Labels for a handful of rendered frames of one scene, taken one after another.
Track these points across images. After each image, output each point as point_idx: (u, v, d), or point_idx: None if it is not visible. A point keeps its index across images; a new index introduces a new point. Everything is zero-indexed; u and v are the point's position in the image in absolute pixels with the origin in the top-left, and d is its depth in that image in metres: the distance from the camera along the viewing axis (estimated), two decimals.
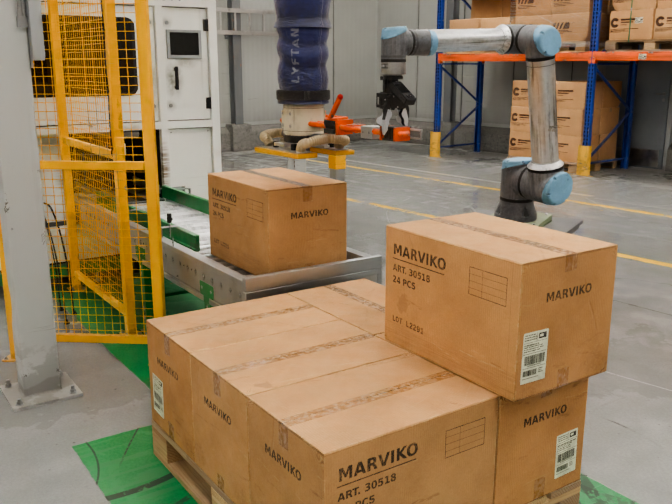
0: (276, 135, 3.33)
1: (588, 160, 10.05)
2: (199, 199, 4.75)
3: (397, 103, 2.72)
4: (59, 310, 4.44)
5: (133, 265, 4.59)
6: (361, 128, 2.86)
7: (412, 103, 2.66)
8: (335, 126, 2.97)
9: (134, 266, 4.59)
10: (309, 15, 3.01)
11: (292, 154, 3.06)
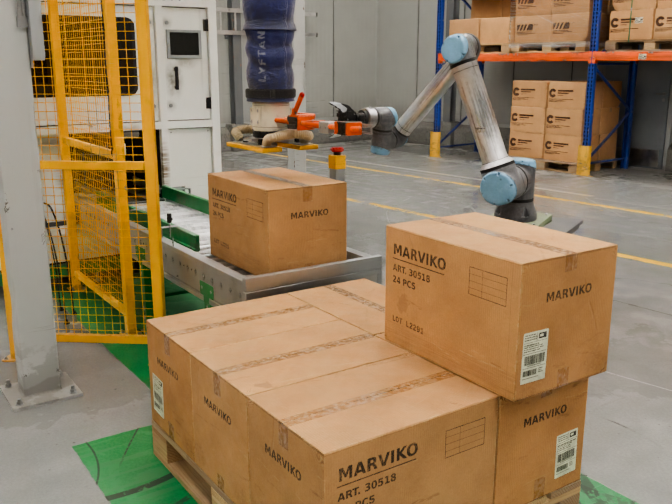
0: (247, 131, 3.56)
1: (588, 160, 10.05)
2: (199, 199, 4.75)
3: (350, 118, 3.35)
4: (59, 310, 4.44)
5: (133, 265, 4.59)
6: (319, 124, 3.07)
7: (361, 120, 3.29)
8: (297, 122, 3.19)
9: (134, 266, 4.59)
10: (274, 18, 3.23)
11: (258, 148, 3.28)
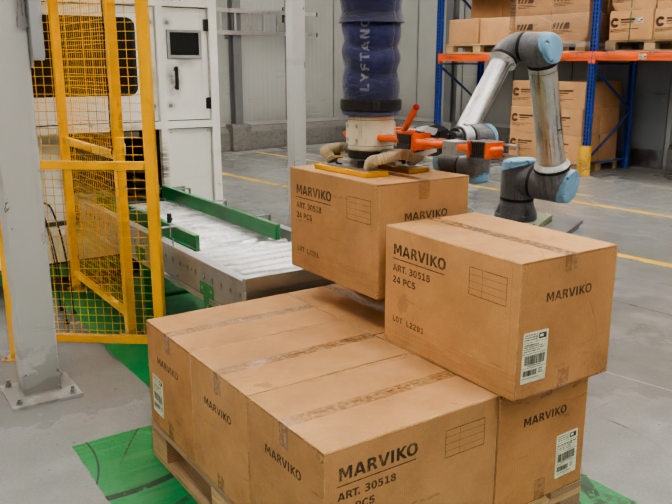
0: (338, 150, 2.96)
1: (588, 160, 10.05)
2: (199, 199, 4.75)
3: None
4: (59, 310, 4.44)
5: (133, 265, 4.59)
6: (443, 143, 2.47)
7: None
8: (411, 141, 2.58)
9: (134, 266, 4.59)
10: (382, 8, 2.63)
11: (360, 172, 2.68)
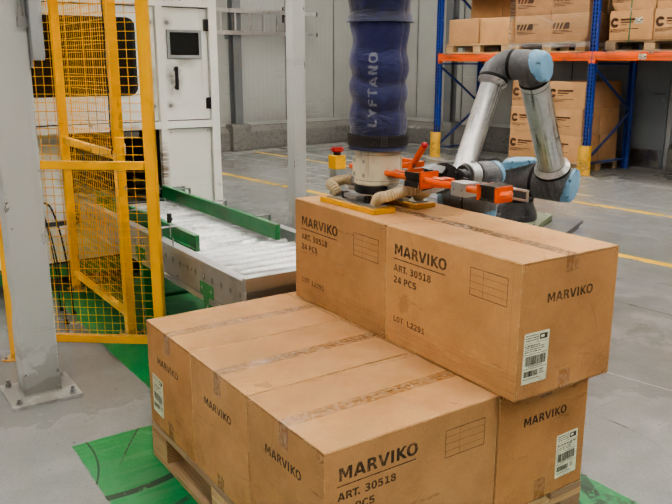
0: (344, 182, 2.95)
1: (588, 160, 10.05)
2: (199, 199, 4.75)
3: (450, 177, 2.65)
4: (59, 310, 4.44)
5: (133, 265, 4.59)
6: (452, 184, 2.46)
7: None
8: (419, 179, 2.57)
9: (134, 266, 4.59)
10: (391, 7, 2.59)
11: (367, 209, 2.67)
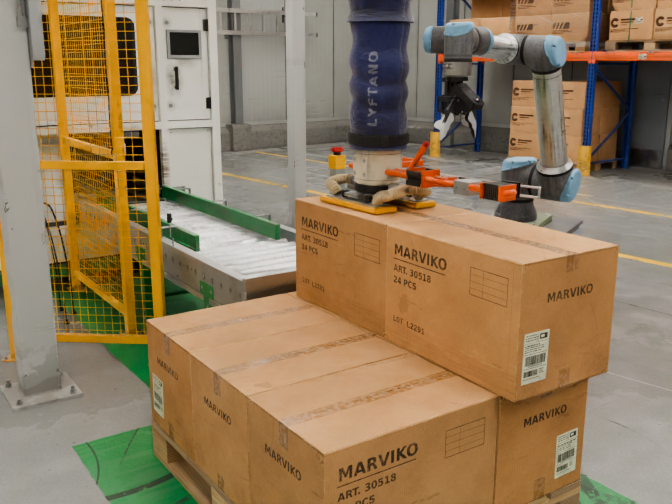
0: (343, 181, 2.94)
1: (588, 160, 10.05)
2: (199, 199, 4.75)
3: (462, 108, 2.44)
4: (59, 310, 4.44)
5: (133, 265, 4.59)
6: (454, 183, 2.46)
7: (480, 108, 2.37)
8: (421, 178, 2.58)
9: (134, 266, 4.59)
10: (391, 7, 2.59)
11: (368, 208, 2.67)
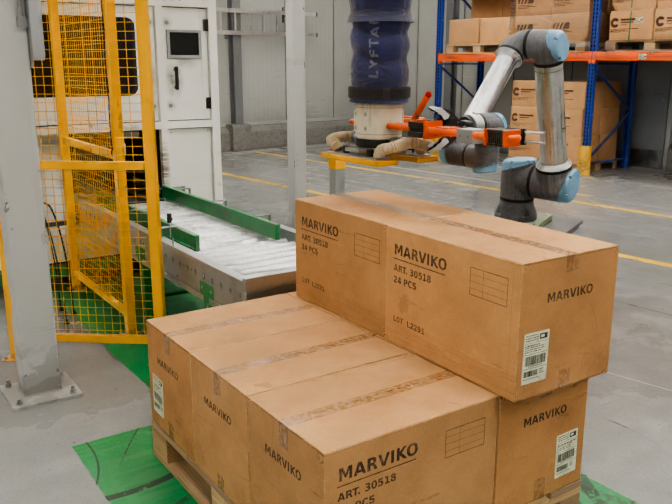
0: (344, 139, 2.90)
1: (588, 160, 10.05)
2: (199, 199, 4.75)
3: None
4: (59, 310, 4.44)
5: (133, 265, 4.59)
6: (457, 131, 2.42)
7: None
8: (423, 129, 2.54)
9: (134, 266, 4.59)
10: (392, 7, 2.59)
11: (370, 161, 2.63)
